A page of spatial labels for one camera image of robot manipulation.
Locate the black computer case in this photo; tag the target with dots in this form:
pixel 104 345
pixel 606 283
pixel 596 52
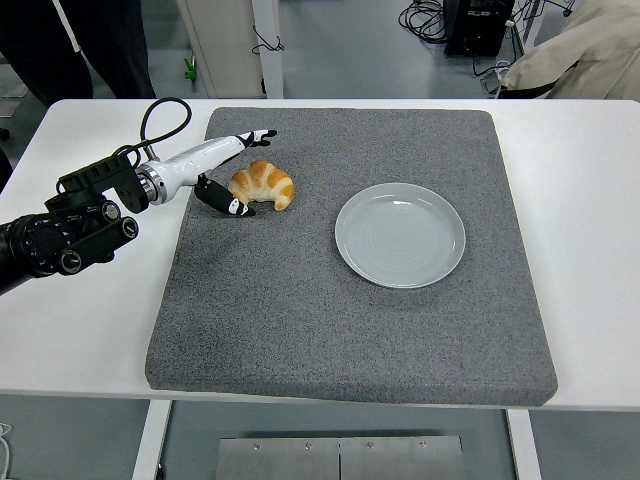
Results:
pixel 475 30

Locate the beige cloth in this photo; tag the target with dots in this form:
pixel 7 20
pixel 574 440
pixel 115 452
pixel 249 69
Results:
pixel 590 50

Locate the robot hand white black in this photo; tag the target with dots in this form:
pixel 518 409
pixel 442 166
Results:
pixel 195 162

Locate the grey round plate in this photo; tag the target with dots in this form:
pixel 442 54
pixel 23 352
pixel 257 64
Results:
pixel 400 235

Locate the white cabinet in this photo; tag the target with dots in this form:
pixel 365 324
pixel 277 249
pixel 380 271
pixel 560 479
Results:
pixel 220 45

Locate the person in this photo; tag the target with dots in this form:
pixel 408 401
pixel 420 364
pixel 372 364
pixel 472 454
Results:
pixel 115 40

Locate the croissant bread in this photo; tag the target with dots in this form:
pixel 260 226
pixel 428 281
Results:
pixel 265 180

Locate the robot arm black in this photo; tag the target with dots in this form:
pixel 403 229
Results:
pixel 30 245

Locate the grey power adapter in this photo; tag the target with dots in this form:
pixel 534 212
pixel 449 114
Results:
pixel 492 84

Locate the small green object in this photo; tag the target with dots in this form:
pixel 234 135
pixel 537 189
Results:
pixel 189 74

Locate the white table leg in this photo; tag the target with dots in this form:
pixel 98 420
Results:
pixel 150 440
pixel 525 450

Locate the white post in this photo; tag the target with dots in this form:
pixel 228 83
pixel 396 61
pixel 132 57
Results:
pixel 270 75

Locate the grey metal plate with screws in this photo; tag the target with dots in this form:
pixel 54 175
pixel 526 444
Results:
pixel 300 460

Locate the grey felt mat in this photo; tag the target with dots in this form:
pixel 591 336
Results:
pixel 300 325

